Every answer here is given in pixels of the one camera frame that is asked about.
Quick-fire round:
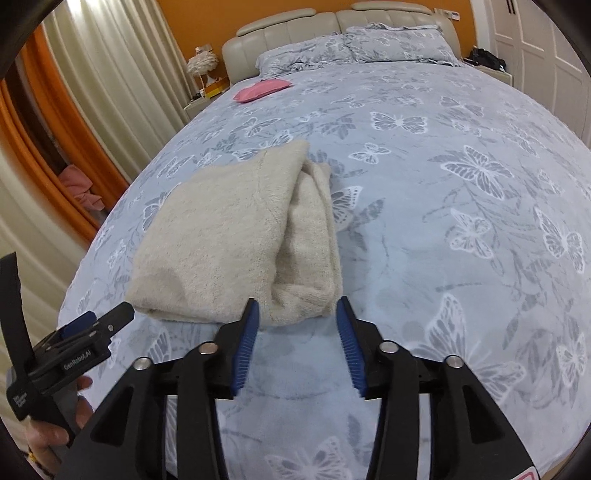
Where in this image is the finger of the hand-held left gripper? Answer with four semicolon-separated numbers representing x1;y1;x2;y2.
95;302;136;335
60;311;98;337

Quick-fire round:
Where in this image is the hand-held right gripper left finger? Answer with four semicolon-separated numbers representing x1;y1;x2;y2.
62;298;260;480

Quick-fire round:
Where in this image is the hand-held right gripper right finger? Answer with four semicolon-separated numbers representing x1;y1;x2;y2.
335;296;539;480

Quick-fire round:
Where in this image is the cream knitted sweater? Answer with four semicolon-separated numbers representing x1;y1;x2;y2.
126;140;343;328

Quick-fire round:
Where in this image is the pink clothes pile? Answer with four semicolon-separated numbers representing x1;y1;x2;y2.
59;165;106;212

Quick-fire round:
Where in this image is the person's left hand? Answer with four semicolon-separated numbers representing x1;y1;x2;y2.
27;376;95;464

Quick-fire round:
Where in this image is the cream curtain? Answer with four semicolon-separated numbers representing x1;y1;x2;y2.
0;148;93;324
44;0;197;169

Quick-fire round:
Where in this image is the blue butterfly print duvet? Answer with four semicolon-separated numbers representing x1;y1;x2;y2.
58;60;591;480

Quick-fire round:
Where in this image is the white nightstand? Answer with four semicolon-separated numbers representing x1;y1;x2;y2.
183;95;218;121
480;67;514;86

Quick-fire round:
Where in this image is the pink pouch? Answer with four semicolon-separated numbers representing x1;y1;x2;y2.
233;78;293;103

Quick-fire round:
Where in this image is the white feather lamp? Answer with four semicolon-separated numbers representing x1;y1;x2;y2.
187;52;219;93

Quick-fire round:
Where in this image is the butterfly print pillow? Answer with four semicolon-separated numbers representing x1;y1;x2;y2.
256;36;356;77
344;24;462;68

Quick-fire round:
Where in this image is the black bag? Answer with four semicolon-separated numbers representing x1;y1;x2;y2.
466;47;509;71

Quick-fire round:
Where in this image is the beige padded headboard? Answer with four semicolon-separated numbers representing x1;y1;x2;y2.
222;0;462;86

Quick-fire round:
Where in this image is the white wardrobe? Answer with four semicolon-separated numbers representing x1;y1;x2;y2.
485;0;591;153

